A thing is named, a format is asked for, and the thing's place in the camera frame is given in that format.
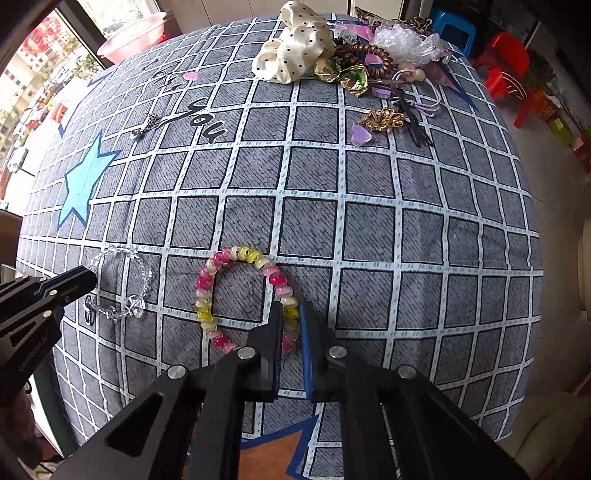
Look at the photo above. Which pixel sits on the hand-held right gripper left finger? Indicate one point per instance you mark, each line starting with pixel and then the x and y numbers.
pixel 276 360

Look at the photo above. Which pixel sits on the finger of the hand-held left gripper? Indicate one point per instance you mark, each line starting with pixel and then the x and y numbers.
pixel 64 278
pixel 41 307

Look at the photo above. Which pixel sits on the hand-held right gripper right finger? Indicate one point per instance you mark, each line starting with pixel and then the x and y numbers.
pixel 310 360

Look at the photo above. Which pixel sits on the person's left forearm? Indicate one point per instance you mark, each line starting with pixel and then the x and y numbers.
pixel 18 429

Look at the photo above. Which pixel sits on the beige chair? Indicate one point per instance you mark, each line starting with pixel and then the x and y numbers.
pixel 7 240

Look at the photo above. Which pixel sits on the checked blue tablecloth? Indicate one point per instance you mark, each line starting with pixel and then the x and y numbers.
pixel 415 230

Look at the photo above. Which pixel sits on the small silver brooch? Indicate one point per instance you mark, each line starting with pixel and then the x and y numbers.
pixel 147 123

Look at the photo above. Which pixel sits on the red window decal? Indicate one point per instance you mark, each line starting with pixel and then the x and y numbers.
pixel 46 37

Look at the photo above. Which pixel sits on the pink plastic basin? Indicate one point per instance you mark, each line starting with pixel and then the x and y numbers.
pixel 134 39

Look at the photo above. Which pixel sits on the gold hair clip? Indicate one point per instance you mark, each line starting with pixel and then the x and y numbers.
pixel 383 119

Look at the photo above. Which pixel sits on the black hair pins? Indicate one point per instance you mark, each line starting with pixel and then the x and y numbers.
pixel 418 131

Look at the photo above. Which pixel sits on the green gold bow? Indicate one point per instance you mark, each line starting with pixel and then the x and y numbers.
pixel 351 76

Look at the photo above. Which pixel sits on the beige round stool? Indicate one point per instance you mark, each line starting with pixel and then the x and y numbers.
pixel 585 272

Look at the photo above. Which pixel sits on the white polka dot scrunchie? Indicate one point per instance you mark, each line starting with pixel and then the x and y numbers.
pixel 286 55

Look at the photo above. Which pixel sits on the white cabinet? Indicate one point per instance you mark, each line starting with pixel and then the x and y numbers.
pixel 221 7

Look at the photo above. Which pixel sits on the row of colourful boxes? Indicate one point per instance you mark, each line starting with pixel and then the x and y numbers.
pixel 563 129

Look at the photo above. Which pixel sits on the leopard print scrunchie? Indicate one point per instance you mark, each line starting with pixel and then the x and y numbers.
pixel 418 23

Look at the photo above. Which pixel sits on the red plastic chair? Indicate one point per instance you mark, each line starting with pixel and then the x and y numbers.
pixel 505 55

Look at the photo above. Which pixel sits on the blue plastic stool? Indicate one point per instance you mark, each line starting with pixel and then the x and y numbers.
pixel 455 25

